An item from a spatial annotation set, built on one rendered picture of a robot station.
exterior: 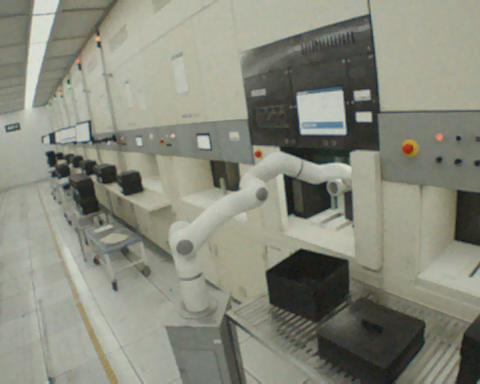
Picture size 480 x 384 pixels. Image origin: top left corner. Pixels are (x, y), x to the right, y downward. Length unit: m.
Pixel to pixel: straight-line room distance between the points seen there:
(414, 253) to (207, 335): 0.97
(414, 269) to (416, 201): 0.31
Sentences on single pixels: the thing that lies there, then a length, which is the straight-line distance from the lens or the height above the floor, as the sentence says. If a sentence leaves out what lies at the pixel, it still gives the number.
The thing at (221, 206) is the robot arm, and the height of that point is 1.24.
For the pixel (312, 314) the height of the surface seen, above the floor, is 0.80.
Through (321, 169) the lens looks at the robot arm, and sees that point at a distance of 1.57.
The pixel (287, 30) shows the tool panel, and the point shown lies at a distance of 1.74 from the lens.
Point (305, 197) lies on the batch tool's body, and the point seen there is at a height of 1.02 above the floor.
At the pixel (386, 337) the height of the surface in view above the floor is 0.86.
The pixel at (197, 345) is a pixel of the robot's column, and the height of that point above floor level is 0.64.
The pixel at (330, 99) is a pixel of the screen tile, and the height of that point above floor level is 1.63.
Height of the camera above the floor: 1.67
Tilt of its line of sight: 16 degrees down
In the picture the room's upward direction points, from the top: 8 degrees counter-clockwise
